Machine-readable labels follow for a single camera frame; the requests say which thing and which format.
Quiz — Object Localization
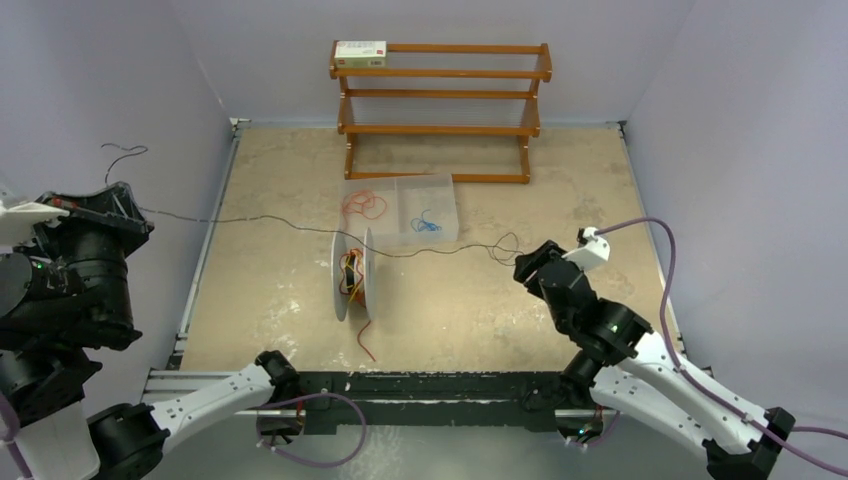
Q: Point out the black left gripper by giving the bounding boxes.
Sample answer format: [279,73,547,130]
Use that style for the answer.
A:
[15,178,158,336]

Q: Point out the white plastic cable spool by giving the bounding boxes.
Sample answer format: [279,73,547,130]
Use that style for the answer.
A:
[331,227,377,322]

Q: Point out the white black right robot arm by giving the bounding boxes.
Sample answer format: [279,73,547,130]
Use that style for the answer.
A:
[513,235,795,479]

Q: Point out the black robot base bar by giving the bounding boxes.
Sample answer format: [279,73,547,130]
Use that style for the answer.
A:
[254,351,617,437]

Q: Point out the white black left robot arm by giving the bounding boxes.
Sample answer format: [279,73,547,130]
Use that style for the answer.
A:
[1,182,300,479]

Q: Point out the clear plastic divided tray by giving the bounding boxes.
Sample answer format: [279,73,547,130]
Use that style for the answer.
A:
[339,174,459,249]

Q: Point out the orange wooden shelf rack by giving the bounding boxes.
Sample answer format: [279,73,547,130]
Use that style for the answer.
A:
[329,41,554,184]

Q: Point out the white cardboard box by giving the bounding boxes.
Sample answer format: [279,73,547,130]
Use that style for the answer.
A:
[333,40,387,69]

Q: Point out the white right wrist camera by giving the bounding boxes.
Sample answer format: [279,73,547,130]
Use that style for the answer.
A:
[562,227,610,272]

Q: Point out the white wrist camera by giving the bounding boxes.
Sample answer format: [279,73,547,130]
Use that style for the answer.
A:
[1,185,70,247]
[562,227,610,272]

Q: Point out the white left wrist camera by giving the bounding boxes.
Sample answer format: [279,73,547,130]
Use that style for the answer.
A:
[1,185,70,247]

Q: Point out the blue wire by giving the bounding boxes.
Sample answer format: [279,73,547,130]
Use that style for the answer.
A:
[410,209,444,234]

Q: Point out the orange wire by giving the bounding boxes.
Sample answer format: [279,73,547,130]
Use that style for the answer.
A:
[341,190,390,223]

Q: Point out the yellow wire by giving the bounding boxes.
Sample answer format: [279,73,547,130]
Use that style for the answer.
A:
[340,254,366,306]

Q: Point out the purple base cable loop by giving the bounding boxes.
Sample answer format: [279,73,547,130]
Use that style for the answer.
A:
[254,390,369,470]

